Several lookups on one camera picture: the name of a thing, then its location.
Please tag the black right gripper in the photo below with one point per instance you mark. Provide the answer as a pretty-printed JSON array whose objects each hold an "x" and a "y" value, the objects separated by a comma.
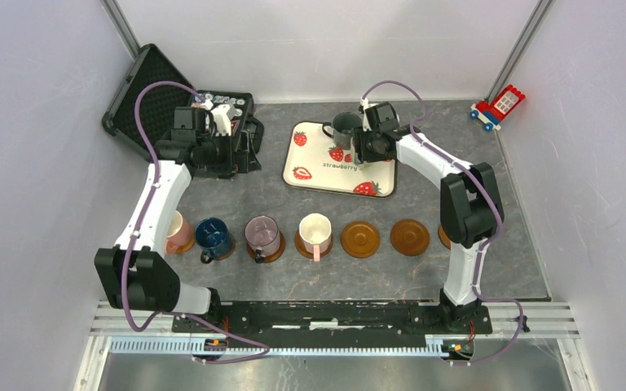
[{"x": 359, "y": 138}]

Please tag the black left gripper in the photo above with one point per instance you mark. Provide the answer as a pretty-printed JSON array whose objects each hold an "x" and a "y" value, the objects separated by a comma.
[{"x": 236, "y": 162}]

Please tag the light green mug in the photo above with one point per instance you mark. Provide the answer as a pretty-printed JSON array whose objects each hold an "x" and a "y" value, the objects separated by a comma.
[{"x": 357, "y": 150}]

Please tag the white strawberry print tray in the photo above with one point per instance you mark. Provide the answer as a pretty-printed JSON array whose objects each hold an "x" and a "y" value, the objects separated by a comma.
[{"x": 315, "y": 162}]

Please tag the dark blue mug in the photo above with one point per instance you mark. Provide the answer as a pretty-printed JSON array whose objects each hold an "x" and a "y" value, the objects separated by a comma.
[{"x": 213, "y": 237}]

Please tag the lilac mug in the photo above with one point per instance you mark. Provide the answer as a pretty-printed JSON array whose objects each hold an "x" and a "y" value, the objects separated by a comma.
[{"x": 259, "y": 223}]

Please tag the brown grooved wooden coaster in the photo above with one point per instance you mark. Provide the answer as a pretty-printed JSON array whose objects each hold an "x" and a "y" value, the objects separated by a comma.
[
  {"x": 444, "y": 240},
  {"x": 269, "y": 248},
  {"x": 409, "y": 237},
  {"x": 360, "y": 239},
  {"x": 301, "y": 248}
]

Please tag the pale pink white mug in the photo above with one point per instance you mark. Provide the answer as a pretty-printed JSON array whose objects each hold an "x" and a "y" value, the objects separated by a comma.
[{"x": 315, "y": 233}]

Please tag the dark walnut coaster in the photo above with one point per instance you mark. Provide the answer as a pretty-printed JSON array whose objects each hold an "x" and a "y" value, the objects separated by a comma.
[{"x": 228, "y": 253}]

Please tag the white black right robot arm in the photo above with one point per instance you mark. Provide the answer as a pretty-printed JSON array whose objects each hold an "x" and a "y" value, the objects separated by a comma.
[{"x": 469, "y": 204}]

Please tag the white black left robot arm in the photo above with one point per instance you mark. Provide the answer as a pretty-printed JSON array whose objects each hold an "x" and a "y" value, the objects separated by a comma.
[{"x": 134, "y": 274}]

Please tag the light orange flat coaster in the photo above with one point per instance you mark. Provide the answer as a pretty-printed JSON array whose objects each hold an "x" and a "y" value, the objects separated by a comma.
[{"x": 186, "y": 248}]

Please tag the dark green mug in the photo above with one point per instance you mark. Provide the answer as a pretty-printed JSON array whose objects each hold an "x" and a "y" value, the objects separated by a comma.
[{"x": 342, "y": 128}]

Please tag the black poker chip case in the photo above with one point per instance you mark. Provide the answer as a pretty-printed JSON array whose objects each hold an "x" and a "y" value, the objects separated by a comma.
[{"x": 157, "y": 111}]

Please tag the red blue toy block car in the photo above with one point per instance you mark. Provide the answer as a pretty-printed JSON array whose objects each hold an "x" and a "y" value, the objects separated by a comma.
[{"x": 491, "y": 114}]

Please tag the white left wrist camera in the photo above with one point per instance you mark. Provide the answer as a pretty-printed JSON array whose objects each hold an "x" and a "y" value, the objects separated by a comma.
[{"x": 221, "y": 118}]

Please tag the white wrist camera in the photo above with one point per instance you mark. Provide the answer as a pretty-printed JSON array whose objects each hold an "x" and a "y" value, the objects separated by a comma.
[
  {"x": 363, "y": 106},
  {"x": 221, "y": 118}
]

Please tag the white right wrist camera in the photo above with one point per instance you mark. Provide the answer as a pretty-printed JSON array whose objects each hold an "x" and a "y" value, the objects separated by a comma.
[{"x": 363, "y": 106}]

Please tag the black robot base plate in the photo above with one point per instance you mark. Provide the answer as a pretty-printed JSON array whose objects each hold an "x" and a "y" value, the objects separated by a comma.
[{"x": 347, "y": 324}]

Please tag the aluminium frame rail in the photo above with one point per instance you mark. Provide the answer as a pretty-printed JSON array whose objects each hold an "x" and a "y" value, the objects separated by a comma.
[{"x": 141, "y": 332}]

